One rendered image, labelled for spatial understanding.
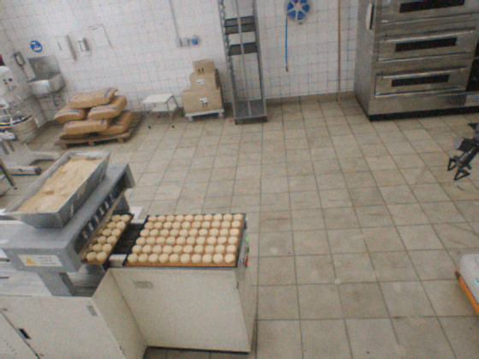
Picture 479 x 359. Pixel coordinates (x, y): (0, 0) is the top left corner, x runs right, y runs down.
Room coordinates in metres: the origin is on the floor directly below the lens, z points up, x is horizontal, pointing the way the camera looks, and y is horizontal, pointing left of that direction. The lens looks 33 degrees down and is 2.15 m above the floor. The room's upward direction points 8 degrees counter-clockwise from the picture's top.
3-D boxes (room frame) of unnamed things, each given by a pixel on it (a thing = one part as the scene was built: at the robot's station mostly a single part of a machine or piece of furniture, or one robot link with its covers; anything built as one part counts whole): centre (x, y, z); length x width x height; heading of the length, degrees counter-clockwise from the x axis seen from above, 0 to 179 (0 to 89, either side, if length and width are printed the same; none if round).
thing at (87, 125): (4.97, 2.16, 0.32); 0.72 x 0.42 x 0.17; 86
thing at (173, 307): (1.43, 0.41, 0.45); 0.70 x 0.34 x 0.90; 78
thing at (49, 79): (5.73, 2.86, 0.93); 0.99 x 0.38 x 1.09; 82
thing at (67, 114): (5.24, 2.38, 0.47); 0.72 x 0.42 x 0.17; 172
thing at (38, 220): (1.54, 0.90, 1.25); 0.56 x 0.29 x 0.14; 168
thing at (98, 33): (5.76, 1.84, 1.37); 0.27 x 0.02 x 0.40; 82
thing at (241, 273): (1.35, 0.05, 0.77); 0.24 x 0.04 x 0.14; 168
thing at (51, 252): (1.54, 0.90, 1.01); 0.72 x 0.33 x 0.34; 168
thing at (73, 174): (1.54, 0.90, 1.28); 0.54 x 0.27 x 0.06; 168
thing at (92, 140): (5.19, 2.12, 0.06); 1.20 x 0.80 x 0.11; 84
